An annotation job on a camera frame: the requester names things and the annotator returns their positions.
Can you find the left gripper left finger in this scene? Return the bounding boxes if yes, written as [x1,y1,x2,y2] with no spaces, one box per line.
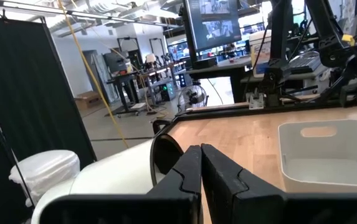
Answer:
[148,145,203,224]

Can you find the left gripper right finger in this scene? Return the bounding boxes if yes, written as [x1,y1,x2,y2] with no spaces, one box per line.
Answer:
[201,143,287,224]

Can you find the white plastic bin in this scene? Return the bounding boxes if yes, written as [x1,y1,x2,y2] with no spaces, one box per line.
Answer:
[277,119,357,194]

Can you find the yellow tag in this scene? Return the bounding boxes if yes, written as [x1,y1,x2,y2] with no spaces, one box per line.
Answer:
[341,33,356,47]

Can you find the grey desk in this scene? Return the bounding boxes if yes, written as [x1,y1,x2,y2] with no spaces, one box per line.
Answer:
[240,63,333,94]

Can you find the black computer keyboard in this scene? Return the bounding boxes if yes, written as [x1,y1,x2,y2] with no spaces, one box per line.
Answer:
[285,50,322,75]

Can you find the white cup lying sideways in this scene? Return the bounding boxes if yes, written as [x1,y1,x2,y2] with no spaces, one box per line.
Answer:
[31,133,185,224]

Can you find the floor fan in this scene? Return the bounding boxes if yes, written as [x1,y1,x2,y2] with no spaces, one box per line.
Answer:
[176,83,210,113]

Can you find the computer tower with green light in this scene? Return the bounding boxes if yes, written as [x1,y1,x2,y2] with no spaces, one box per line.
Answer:
[158,80,176,102]

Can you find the black desk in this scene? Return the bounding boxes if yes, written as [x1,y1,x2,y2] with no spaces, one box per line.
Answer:
[184,57,252,103]

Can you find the black workbench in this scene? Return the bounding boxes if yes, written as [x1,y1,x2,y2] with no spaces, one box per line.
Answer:
[105,70,150,118]

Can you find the white wipes canister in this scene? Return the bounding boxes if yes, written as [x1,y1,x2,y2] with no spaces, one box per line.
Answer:
[248,29,273,78]

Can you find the cardboard box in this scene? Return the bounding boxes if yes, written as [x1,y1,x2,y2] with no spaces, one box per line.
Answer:
[74,90,103,110]

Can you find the white trash can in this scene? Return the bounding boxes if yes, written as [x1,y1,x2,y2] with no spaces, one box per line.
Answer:
[9,149,81,208]

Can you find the black computer monitor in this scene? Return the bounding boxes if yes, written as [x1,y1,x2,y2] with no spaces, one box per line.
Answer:
[183,0,243,54]

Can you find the black fabric room divider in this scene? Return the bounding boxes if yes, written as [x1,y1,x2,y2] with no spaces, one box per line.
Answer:
[0,14,97,224]

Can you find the black aluminium table frame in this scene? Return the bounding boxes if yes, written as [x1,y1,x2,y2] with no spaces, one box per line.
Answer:
[151,93,357,135]

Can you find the metal mounting bracket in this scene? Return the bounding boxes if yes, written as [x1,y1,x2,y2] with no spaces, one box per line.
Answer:
[248,92,265,110]

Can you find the yellow cable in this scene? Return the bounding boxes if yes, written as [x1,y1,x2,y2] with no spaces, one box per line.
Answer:
[56,0,130,149]

